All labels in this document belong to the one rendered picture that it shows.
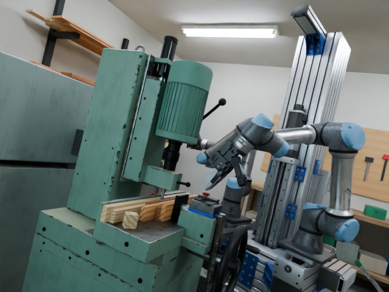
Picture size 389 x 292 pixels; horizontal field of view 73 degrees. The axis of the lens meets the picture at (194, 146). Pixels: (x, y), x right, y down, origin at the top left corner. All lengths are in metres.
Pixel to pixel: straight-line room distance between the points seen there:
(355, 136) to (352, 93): 3.08
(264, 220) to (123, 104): 1.07
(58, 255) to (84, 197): 0.23
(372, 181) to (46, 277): 3.81
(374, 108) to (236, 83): 2.02
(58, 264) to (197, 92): 0.83
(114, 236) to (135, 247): 0.08
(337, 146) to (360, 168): 2.90
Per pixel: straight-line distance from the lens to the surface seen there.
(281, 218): 1.65
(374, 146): 4.24
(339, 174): 1.34
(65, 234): 1.15
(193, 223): 0.98
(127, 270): 0.98
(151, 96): 1.10
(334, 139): 1.31
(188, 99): 1.02
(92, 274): 1.08
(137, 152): 1.10
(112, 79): 1.20
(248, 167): 1.81
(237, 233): 0.95
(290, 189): 1.65
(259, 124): 0.98
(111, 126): 1.15
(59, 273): 1.20
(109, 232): 0.89
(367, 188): 4.21
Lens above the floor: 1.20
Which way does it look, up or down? level
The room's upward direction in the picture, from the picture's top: 13 degrees clockwise
